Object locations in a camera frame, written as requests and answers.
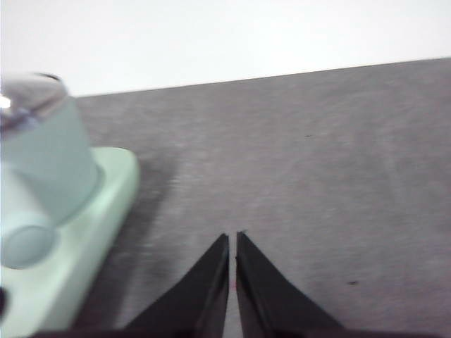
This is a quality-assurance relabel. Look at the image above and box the mint green cooker base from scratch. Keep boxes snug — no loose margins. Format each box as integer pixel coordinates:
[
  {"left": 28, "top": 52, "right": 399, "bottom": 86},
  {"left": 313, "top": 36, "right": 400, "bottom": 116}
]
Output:
[{"left": 0, "top": 147, "right": 140, "bottom": 334}]

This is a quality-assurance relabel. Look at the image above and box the mint green handled pot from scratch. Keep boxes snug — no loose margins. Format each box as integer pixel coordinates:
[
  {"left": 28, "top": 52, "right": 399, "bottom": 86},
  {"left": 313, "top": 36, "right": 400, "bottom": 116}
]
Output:
[{"left": 0, "top": 94, "right": 106, "bottom": 271}]

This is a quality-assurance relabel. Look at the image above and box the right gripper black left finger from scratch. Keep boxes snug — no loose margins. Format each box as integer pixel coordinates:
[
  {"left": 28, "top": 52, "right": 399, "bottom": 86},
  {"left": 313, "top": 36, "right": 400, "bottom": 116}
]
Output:
[{"left": 121, "top": 233, "right": 230, "bottom": 338}]

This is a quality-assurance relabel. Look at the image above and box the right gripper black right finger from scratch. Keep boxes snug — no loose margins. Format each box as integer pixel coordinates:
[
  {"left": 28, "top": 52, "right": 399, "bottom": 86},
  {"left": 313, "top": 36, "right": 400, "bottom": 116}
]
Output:
[{"left": 235, "top": 231, "right": 350, "bottom": 338}]

